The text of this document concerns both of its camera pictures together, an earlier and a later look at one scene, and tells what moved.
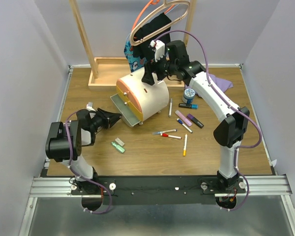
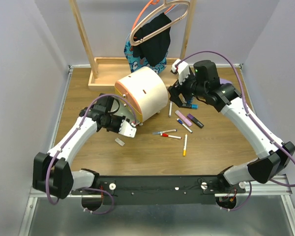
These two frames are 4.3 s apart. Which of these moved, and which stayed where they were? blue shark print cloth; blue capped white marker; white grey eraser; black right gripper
Moved: black right gripper
Stayed: blue capped white marker; white grey eraser; blue shark print cloth
